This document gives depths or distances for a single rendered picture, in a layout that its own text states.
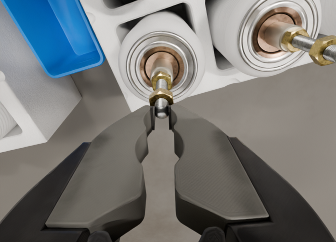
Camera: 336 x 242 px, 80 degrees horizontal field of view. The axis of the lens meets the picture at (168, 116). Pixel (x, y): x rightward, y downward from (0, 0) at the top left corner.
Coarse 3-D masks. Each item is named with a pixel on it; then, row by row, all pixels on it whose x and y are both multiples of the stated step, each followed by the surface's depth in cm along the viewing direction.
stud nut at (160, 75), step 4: (160, 72) 17; (164, 72) 18; (152, 76) 18; (156, 76) 17; (160, 76) 17; (164, 76) 17; (168, 76) 17; (152, 80) 17; (156, 80) 17; (168, 80) 17; (152, 84) 18; (168, 84) 18; (152, 88) 18; (168, 88) 18
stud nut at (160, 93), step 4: (160, 88) 14; (152, 92) 15; (156, 92) 14; (160, 92) 14; (164, 92) 14; (168, 92) 14; (152, 96) 14; (156, 96) 14; (160, 96) 14; (164, 96) 14; (168, 96) 14; (172, 96) 14; (152, 100) 14; (168, 100) 14; (172, 100) 14; (152, 104) 14
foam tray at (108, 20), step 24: (96, 0) 24; (120, 0) 34; (144, 0) 24; (168, 0) 24; (192, 0) 24; (96, 24) 26; (120, 24) 28; (192, 24) 28; (216, 72) 29; (240, 72) 29
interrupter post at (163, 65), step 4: (156, 60) 21; (160, 60) 20; (164, 60) 20; (152, 64) 21; (156, 64) 19; (160, 64) 19; (164, 64) 19; (168, 64) 20; (152, 68) 19; (156, 68) 18; (160, 68) 18; (164, 68) 18; (168, 68) 19; (152, 72) 19; (156, 72) 19; (168, 72) 19; (172, 72) 20; (172, 76) 19; (172, 80) 19
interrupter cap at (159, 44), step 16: (160, 32) 19; (144, 48) 20; (160, 48) 20; (176, 48) 20; (192, 48) 20; (128, 64) 21; (144, 64) 21; (176, 64) 21; (192, 64) 21; (144, 80) 22; (176, 80) 22; (192, 80) 22; (144, 96) 23; (176, 96) 23
